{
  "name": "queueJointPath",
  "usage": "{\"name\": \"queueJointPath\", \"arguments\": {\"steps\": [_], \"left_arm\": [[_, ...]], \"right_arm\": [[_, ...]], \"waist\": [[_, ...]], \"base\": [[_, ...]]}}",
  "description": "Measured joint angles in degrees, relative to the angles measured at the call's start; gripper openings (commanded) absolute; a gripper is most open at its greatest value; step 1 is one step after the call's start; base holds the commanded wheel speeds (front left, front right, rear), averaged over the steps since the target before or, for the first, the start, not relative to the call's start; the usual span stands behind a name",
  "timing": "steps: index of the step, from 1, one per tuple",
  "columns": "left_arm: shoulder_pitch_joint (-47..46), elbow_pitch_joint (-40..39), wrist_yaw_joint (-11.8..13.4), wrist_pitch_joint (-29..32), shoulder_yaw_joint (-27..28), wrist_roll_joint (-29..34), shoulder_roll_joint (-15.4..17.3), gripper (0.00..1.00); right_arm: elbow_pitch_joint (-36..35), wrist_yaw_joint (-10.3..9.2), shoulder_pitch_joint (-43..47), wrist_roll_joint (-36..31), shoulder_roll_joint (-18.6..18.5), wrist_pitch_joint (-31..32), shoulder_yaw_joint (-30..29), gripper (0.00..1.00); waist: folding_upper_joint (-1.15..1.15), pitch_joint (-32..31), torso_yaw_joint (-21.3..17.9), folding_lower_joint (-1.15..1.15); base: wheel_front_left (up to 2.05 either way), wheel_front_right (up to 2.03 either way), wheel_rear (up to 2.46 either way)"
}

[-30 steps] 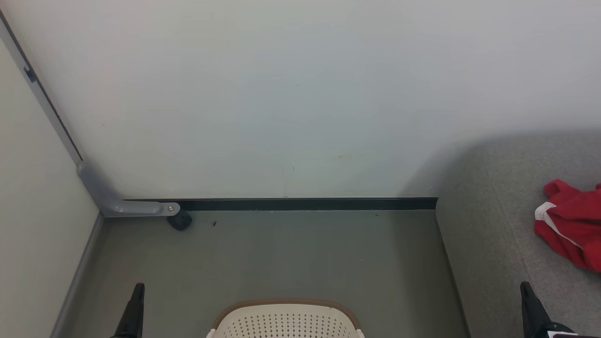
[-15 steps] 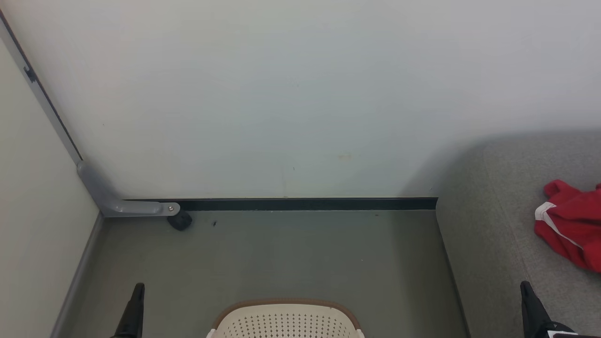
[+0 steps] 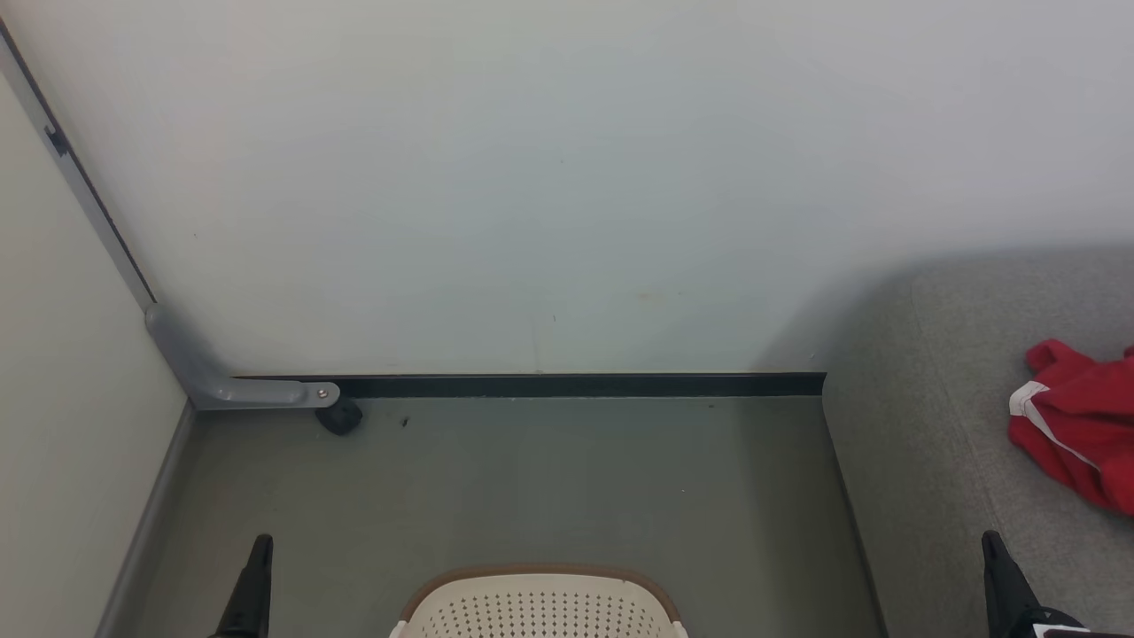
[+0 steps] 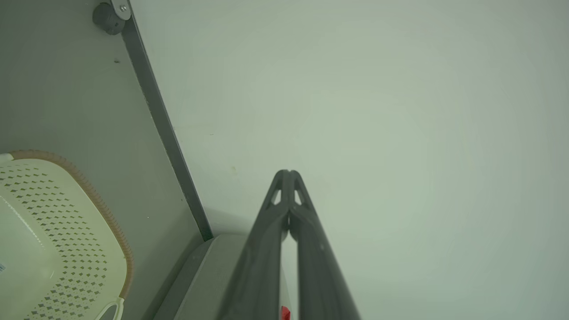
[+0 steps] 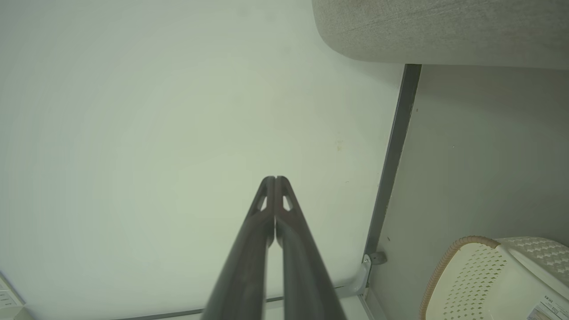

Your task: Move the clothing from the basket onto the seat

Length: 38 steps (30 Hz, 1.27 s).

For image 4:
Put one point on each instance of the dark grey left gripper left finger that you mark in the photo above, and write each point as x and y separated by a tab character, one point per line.
262	258

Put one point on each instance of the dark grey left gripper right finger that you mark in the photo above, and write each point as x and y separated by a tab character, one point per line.
318	275

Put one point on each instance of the red and white clothes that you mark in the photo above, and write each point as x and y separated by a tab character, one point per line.
285	314

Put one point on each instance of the grey fabric couch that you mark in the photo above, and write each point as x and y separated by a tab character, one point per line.
206	280

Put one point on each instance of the dark grey baseboard strip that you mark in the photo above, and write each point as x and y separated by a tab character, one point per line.
166	129

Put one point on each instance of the cream perforated laundry basket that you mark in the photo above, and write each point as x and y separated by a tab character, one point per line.
62	240

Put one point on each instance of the black caster wheel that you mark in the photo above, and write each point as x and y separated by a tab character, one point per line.
107	20

